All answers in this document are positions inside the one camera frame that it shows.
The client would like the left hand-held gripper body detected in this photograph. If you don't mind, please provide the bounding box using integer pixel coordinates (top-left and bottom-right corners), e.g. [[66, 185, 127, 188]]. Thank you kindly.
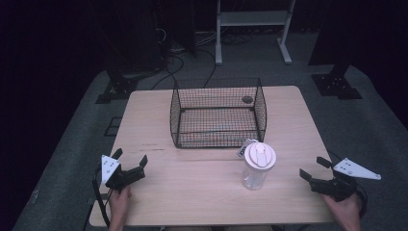
[[100, 154, 147, 193]]

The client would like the clear bottle with white lid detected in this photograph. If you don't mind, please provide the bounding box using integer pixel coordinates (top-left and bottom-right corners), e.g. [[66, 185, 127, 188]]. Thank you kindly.
[[241, 141, 277, 192]]

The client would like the black square floor frame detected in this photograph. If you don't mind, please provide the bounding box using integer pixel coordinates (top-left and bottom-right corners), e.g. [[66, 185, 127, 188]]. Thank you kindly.
[[103, 116, 123, 138]]

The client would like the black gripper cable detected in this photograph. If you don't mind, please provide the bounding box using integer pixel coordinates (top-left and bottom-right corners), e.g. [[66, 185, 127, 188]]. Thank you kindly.
[[91, 166, 112, 229]]

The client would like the black wire basket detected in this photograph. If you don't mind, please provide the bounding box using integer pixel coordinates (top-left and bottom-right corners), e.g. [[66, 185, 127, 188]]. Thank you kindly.
[[169, 77, 268, 150]]

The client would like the white tag with dark print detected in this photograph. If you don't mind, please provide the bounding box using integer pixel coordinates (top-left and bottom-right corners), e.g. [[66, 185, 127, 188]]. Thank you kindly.
[[236, 138, 258, 159]]

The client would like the person's right hand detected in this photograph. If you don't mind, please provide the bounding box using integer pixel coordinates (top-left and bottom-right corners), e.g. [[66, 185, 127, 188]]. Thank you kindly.
[[321, 192, 363, 227]]

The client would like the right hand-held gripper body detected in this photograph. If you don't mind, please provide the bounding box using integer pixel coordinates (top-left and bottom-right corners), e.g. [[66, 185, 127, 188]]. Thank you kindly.
[[309, 157, 383, 202]]

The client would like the black floor cable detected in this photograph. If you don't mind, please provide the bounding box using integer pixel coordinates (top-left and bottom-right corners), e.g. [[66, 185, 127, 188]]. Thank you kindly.
[[149, 47, 217, 91]]

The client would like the black stand base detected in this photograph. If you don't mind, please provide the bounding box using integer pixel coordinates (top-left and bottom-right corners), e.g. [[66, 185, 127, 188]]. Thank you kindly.
[[310, 63, 364, 101], [94, 71, 140, 105]]

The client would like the white metal stand frame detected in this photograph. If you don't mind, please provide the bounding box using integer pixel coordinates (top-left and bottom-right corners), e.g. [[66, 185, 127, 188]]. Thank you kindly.
[[215, 0, 296, 66]]

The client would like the person's left hand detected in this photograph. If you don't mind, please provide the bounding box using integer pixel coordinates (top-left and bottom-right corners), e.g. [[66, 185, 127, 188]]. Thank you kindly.
[[108, 185, 133, 225]]

